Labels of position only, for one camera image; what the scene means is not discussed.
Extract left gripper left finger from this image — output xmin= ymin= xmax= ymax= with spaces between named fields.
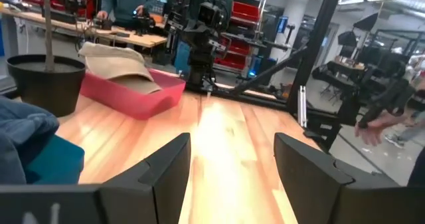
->
xmin=99 ymin=132 xmax=192 ymax=224

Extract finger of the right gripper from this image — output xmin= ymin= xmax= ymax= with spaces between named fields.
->
xmin=165 ymin=11 xmax=187 ymax=34
xmin=209 ymin=37 xmax=230 ymax=57

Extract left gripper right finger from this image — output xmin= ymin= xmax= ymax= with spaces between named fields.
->
xmin=274 ymin=132 xmax=383 ymax=224

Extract beige cap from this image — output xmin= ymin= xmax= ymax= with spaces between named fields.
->
xmin=108 ymin=73 xmax=163 ymax=95
xmin=78 ymin=41 xmax=155 ymax=82

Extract blue denim cap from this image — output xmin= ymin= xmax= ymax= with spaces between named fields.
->
xmin=0 ymin=96 xmax=61 ymax=185

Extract wooden workbench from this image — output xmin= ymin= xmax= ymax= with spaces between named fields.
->
xmin=0 ymin=7 xmax=169 ymax=49

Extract red bin rack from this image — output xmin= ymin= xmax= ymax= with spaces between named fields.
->
xmin=214 ymin=0 xmax=265 ymax=71

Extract person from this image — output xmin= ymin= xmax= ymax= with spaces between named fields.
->
xmin=357 ymin=77 xmax=425 ymax=149
xmin=96 ymin=0 xmax=159 ymax=29

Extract small blue screen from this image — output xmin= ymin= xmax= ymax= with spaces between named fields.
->
xmin=276 ymin=16 xmax=290 ymax=35

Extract person's hand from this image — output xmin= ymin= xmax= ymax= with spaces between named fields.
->
xmin=353 ymin=112 xmax=399 ymax=148

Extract pink plastic bin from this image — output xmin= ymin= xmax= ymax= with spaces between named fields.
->
xmin=78 ymin=67 xmax=187 ymax=121

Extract blue plastic bin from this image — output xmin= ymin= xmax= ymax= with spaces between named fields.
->
xmin=25 ymin=134 xmax=86 ymax=185

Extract potted green plant black pot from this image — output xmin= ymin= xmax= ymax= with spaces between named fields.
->
xmin=6 ymin=0 xmax=87 ymax=118

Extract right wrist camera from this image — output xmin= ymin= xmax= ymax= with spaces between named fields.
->
xmin=198 ymin=1 xmax=224 ymax=31

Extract silver metal bracket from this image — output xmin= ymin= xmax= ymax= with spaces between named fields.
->
xmin=297 ymin=85 xmax=307 ymax=129

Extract black aluminium table frame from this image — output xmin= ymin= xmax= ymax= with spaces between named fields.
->
xmin=184 ymin=0 xmax=346 ymax=154

